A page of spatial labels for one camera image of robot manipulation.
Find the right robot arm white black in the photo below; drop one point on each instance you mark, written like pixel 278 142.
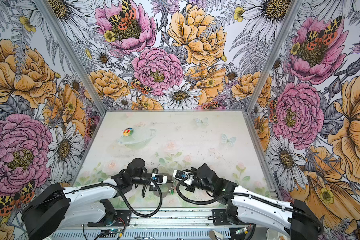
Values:
pixel 244 206

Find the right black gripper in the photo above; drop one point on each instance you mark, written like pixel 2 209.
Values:
pixel 190 186

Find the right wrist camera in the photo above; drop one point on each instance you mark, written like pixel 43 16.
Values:
pixel 181 175

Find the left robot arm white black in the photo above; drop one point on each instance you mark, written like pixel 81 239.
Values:
pixel 57 207

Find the colourful small toy ball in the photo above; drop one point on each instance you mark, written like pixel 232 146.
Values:
pixel 128 132

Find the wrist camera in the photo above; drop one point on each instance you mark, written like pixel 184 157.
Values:
pixel 181 175
pixel 159 179

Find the white paper cup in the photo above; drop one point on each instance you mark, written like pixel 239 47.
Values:
pixel 275 235

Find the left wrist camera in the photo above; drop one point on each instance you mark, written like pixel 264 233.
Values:
pixel 159 179

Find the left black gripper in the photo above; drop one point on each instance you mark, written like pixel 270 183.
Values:
pixel 151 183

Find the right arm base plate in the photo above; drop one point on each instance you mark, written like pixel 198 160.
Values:
pixel 222 217

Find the aluminium front rail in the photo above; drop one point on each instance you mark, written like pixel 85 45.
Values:
pixel 167 220

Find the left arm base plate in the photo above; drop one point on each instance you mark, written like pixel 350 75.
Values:
pixel 120 218

